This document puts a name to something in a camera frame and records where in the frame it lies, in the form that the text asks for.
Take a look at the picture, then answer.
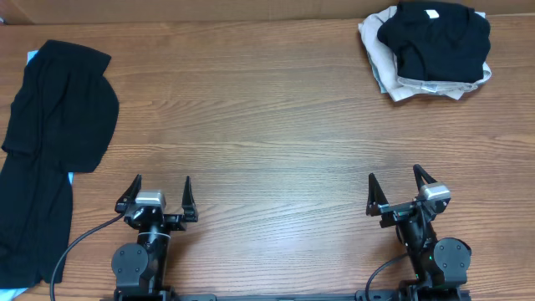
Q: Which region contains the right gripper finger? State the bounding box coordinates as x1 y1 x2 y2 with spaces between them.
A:
367 173 389 208
413 164 437 190

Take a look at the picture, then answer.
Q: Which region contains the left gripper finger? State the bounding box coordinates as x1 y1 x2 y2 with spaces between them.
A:
116 174 142 206
181 176 196 216

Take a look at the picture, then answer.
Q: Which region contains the black t-shirt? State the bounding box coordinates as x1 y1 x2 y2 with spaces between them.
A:
1 40 119 288

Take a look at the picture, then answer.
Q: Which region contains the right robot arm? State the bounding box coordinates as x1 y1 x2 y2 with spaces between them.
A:
364 164 471 301

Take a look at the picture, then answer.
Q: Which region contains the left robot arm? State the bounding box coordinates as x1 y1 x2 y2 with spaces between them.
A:
111 175 198 300

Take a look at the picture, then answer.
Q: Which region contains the folded beige garment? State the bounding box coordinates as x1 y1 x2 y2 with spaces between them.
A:
359 6 492 102

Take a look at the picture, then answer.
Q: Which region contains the folded black shirt on pile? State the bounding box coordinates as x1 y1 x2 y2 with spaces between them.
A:
377 2 491 84

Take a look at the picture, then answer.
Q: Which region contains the light blue cloth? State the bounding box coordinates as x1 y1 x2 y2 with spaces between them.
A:
0 50 74 301

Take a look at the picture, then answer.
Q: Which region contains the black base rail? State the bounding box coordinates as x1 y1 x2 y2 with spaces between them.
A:
101 289 471 301

